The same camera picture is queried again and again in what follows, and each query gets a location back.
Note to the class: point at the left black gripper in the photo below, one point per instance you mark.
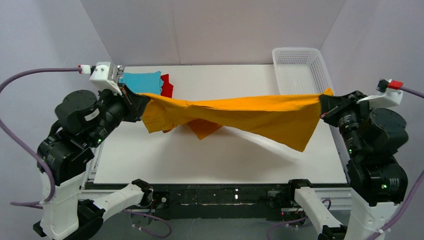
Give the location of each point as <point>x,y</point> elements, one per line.
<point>131,104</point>

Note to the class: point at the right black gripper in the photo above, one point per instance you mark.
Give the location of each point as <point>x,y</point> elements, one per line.
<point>330,108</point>

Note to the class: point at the yellow t-shirt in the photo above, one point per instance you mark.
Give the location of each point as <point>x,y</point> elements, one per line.
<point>287,119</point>

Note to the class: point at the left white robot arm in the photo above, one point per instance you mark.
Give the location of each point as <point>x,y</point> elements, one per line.
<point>84,121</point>

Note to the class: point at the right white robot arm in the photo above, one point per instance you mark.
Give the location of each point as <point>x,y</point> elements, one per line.
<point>372,133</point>

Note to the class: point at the blue folded t-shirt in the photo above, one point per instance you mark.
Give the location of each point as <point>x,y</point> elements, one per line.
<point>140,83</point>

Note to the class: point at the red folded t-shirt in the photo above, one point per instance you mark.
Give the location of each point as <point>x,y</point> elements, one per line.
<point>167,88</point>

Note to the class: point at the white plastic basket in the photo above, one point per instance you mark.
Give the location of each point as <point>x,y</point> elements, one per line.
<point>300,70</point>

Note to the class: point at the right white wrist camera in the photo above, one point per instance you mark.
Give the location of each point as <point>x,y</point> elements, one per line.
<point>389,94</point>

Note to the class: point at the aluminium frame rail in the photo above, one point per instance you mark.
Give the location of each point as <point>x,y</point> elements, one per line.
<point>87,186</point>

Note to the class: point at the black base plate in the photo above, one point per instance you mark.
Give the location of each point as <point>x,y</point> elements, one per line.
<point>222,201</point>

